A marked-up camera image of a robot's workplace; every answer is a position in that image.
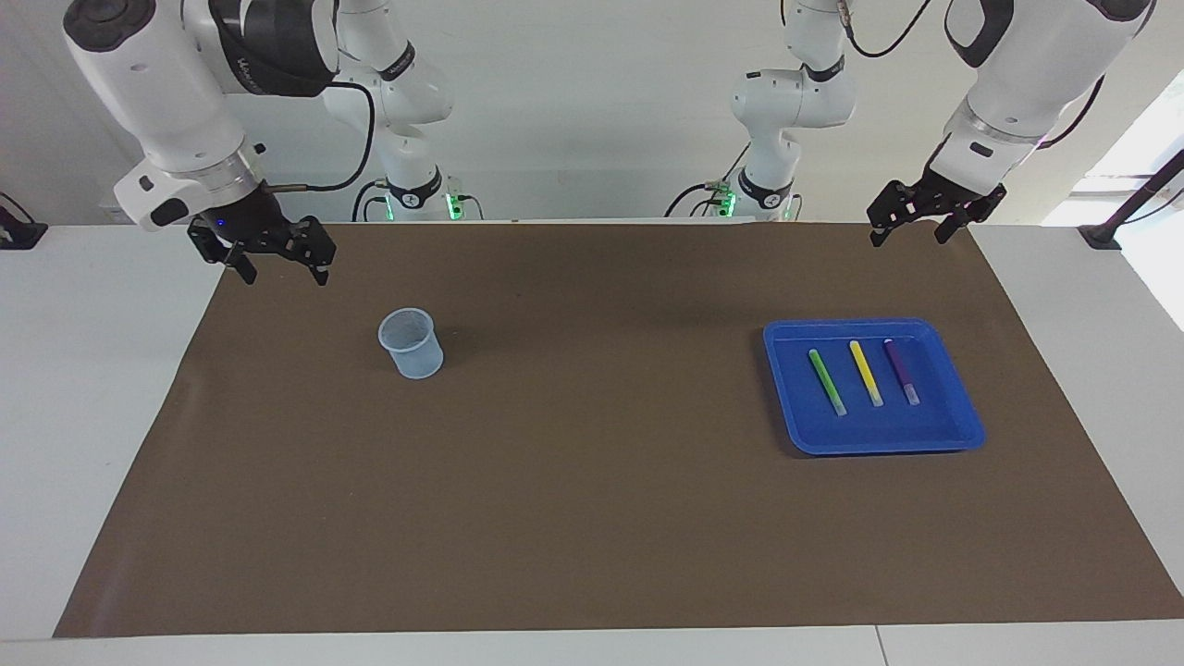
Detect green pen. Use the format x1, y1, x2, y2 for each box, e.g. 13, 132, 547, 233
808, 348, 848, 417

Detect yellow pen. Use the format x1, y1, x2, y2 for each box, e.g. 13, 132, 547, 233
848, 339, 885, 409

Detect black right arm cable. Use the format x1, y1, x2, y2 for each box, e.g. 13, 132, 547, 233
262, 81, 376, 193

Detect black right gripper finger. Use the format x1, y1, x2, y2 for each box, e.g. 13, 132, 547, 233
188, 222, 258, 286
276, 217, 336, 286

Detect purple pen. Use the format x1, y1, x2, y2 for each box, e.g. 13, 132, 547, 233
882, 338, 922, 407

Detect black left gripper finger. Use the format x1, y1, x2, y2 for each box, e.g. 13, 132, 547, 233
936, 185, 1007, 245
868, 180, 926, 247

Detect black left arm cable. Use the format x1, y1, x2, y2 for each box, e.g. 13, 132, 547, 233
837, 0, 1108, 149

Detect black left base cable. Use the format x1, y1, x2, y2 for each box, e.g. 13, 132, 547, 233
664, 143, 752, 218

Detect black pole stand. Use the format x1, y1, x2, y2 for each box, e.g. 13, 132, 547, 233
1078, 148, 1184, 253

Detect brown table mat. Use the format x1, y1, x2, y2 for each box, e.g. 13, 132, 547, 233
53, 220, 1184, 639

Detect black base cable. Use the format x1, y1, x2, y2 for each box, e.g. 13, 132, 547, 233
351, 179, 391, 223
664, 143, 752, 218

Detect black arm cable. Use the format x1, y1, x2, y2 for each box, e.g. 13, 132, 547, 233
262, 81, 376, 193
837, 0, 1108, 149

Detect blue plastic tray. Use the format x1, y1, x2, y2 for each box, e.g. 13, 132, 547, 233
762, 318, 987, 457

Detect black right base cable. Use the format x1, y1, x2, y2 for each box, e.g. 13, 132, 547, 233
351, 179, 391, 223

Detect translucent plastic cup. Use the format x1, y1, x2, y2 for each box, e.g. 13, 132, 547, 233
377, 307, 445, 380

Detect black table clamp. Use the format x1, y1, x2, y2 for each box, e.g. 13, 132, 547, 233
0, 191, 49, 251

